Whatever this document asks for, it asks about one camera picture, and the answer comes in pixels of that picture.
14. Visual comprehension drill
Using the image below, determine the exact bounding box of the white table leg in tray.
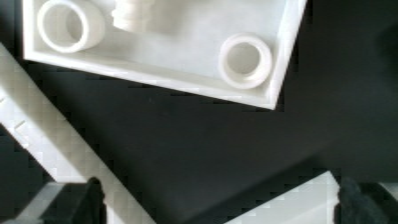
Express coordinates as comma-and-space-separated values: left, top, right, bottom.
113, 0, 155, 33

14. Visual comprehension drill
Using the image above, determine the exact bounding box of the white square tabletop panel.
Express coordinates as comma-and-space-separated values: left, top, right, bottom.
22, 0, 308, 109

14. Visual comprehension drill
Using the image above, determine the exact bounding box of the white U-shaped fence wall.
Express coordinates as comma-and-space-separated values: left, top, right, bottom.
0, 44, 155, 224

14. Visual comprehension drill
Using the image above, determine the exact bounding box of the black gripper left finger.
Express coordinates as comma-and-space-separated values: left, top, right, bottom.
40, 178, 107, 224

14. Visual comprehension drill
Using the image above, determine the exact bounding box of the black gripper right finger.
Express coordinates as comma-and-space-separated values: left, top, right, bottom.
335, 178, 398, 224

